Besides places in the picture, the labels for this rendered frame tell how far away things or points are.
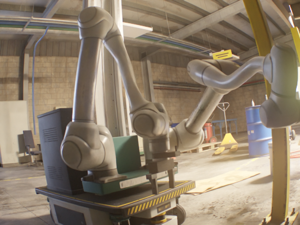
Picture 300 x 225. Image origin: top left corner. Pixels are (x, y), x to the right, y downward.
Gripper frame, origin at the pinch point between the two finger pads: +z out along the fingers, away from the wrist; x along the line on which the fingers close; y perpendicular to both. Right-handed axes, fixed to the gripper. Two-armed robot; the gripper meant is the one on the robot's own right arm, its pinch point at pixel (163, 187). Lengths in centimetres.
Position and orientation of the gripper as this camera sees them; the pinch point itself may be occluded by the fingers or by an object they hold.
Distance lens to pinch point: 130.4
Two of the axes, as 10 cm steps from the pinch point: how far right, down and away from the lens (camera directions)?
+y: -7.9, 1.2, 6.0
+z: 1.1, 9.9, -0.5
